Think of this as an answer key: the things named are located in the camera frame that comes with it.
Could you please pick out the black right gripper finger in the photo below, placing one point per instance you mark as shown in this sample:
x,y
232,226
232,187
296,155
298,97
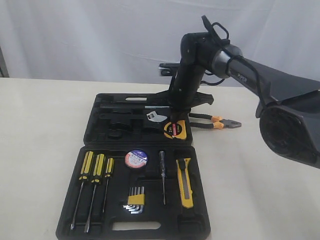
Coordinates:
x,y
178,114

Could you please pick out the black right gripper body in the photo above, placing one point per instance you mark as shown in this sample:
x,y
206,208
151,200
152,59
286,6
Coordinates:
x,y
179,101

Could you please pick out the yellow tape measure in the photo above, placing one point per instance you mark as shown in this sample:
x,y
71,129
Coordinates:
x,y
176,130

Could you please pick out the pliers black orange handles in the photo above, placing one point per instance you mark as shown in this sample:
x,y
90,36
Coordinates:
x,y
216,122

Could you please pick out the yellow utility knife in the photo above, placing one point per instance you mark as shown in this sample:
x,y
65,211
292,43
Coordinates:
x,y
186,193

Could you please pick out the black electrical tape roll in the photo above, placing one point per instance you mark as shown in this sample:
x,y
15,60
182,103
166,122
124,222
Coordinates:
x,y
136,159

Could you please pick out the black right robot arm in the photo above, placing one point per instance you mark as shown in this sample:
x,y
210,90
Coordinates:
x,y
288,108

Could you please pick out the black plastic tool case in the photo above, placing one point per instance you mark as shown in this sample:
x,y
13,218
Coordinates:
x,y
158,221

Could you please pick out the silver adjustable wrench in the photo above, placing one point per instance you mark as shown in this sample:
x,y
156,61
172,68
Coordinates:
x,y
128,119

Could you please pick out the clear voltage tester screwdriver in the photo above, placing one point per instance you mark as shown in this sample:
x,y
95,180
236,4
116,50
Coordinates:
x,y
163,173

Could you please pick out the small yellow black screwdriver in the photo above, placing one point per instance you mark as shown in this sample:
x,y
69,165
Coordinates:
x,y
108,174

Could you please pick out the middle yellow black screwdriver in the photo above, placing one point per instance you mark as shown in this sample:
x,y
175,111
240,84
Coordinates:
x,y
96,180

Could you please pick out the hex key set yellow holder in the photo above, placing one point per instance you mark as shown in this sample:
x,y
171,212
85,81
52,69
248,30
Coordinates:
x,y
136,200

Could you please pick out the white backdrop curtain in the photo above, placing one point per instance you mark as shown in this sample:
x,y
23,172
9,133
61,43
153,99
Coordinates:
x,y
126,40

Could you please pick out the large yellow black screwdriver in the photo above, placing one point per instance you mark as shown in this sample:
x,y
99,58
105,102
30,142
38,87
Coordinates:
x,y
83,177

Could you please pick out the claw hammer black handle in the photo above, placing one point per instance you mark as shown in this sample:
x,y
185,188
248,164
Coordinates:
x,y
132,105

